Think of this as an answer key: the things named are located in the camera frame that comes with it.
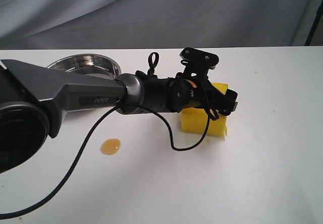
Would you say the grey backdrop cloth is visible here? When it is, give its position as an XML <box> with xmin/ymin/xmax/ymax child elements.
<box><xmin>1</xmin><ymin>0</ymin><xmax>320</xmax><ymax>49</ymax></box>

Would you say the black cable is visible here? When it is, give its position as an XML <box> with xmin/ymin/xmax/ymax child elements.
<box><xmin>0</xmin><ymin>52</ymin><xmax>220</xmax><ymax>213</ymax></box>

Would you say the round stainless steel dish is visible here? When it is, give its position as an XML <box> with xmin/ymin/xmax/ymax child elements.
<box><xmin>47</xmin><ymin>53</ymin><xmax>122</xmax><ymax>80</ymax></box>

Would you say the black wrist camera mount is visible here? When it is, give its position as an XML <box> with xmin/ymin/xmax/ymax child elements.
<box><xmin>180</xmin><ymin>47</ymin><xmax>219</xmax><ymax>80</ymax></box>

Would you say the amber liquid spill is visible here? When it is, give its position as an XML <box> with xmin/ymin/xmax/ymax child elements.
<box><xmin>100</xmin><ymin>138</ymin><xmax>121</xmax><ymax>155</ymax></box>

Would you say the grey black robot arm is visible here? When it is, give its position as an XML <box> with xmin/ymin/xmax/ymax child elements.
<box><xmin>1</xmin><ymin>60</ymin><xmax>238</xmax><ymax>172</ymax></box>

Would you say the yellow sponge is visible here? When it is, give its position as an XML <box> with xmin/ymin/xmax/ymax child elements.
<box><xmin>181</xmin><ymin>82</ymin><xmax>229</xmax><ymax>138</ymax></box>

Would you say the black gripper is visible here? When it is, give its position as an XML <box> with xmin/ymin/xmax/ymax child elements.
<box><xmin>168</xmin><ymin>73</ymin><xmax>238</xmax><ymax>116</ymax></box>

